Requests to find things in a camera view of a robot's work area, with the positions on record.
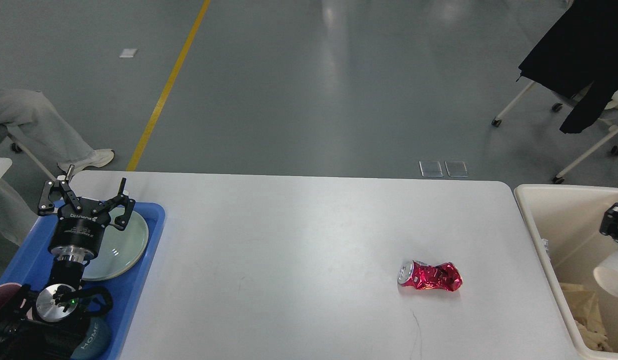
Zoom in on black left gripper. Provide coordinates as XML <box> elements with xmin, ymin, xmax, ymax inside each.
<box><xmin>38</xmin><ymin>165</ymin><xmax>136</xmax><ymax>261</ymax></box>

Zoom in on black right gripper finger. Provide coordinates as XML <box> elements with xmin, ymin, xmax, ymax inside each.
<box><xmin>599</xmin><ymin>202</ymin><xmax>618</xmax><ymax>243</ymax></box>

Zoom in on white tissue roll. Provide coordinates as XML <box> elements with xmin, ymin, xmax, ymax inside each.
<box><xmin>594</xmin><ymin>249</ymin><xmax>618</xmax><ymax>297</ymax></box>

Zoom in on mint green plate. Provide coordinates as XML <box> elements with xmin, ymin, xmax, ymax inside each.
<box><xmin>99</xmin><ymin>210</ymin><xmax>149</xmax><ymax>253</ymax></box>

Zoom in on pink ribbed mug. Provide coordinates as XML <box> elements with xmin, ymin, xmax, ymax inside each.
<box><xmin>0</xmin><ymin>282</ymin><xmax>22</xmax><ymax>309</ymax></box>

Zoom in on dark teal mug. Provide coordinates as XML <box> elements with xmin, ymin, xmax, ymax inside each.
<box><xmin>70</xmin><ymin>317</ymin><xmax>112</xmax><ymax>360</ymax></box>

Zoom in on red foil wrapper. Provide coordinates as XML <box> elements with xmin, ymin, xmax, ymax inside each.
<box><xmin>396</xmin><ymin>260</ymin><xmax>463</xmax><ymax>292</ymax></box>

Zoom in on brown paper ball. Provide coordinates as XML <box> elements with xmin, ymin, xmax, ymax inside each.
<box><xmin>574</xmin><ymin>313</ymin><xmax>614</xmax><ymax>353</ymax></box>

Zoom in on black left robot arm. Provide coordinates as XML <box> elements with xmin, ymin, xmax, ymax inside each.
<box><xmin>0</xmin><ymin>177</ymin><xmax>135</xmax><ymax>360</ymax></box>

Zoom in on beige plastic bin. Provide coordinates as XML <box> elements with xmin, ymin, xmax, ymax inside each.
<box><xmin>514</xmin><ymin>184</ymin><xmax>618</xmax><ymax>360</ymax></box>

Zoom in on blue plastic tray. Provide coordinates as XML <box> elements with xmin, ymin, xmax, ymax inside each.
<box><xmin>0</xmin><ymin>202</ymin><xmax>165</xmax><ymax>360</ymax></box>

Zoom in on grey chair with legs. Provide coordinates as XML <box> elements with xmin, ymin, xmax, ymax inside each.
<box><xmin>0</xmin><ymin>124</ymin><xmax>55</xmax><ymax>193</ymax></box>

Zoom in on seated person grey trousers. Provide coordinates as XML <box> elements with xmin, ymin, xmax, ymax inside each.
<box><xmin>0</xmin><ymin>88</ymin><xmax>114</xmax><ymax>246</ymax></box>

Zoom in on black jacket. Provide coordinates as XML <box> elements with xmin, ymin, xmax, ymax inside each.
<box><xmin>519</xmin><ymin>0</ymin><xmax>618</xmax><ymax>134</ymax></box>

